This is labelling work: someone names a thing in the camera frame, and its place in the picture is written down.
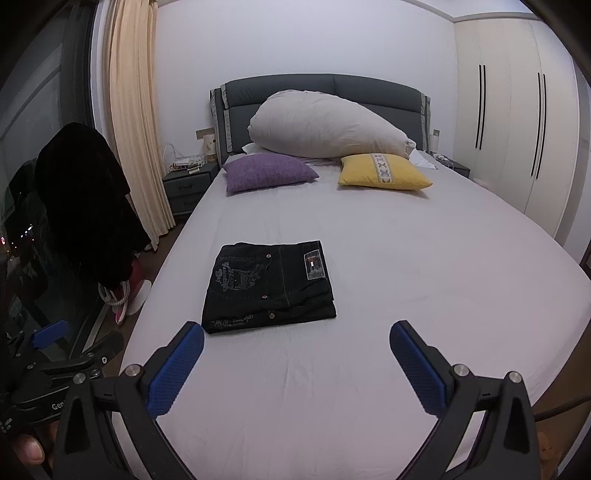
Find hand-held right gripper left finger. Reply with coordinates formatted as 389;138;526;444
53;322;205;480

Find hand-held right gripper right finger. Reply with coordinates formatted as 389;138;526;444
389;320;541;480

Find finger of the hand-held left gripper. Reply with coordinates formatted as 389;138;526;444
31;319;71;350

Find black denim pants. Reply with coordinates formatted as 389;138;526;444
202;240;338;334

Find person's left hand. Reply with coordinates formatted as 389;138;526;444
11;436;47;467

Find pink white appliance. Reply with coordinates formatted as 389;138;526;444
99;258;153;326

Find bed with white sheet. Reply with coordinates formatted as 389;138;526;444
111;152;591;480

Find black hanging garment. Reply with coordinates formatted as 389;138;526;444
34;122;153;287

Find tan soft object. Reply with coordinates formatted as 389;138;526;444
538;429;561;467

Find dark grey nightstand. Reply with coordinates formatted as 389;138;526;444
427;150;471;180
163;161;220;217

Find yellow pillow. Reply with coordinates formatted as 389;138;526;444
338;153;433;190

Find purple pillow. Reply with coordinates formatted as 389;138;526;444
224;154;320;193

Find flat white pillow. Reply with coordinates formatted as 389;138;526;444
241;142;342;166

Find beige curtain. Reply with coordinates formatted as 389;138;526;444
102;0;176;250

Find glass window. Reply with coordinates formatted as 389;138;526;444
0;9;109;333

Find large white pillow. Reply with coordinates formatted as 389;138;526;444
248;90;417;161

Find white wardrobe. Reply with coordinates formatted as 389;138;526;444
454;14;591;273

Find grey padded headboard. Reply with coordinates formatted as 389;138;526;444
210;74;432;160

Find black cable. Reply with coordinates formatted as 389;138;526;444
533;388;591;421

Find white wire basket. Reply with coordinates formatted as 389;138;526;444
159;143;206;174

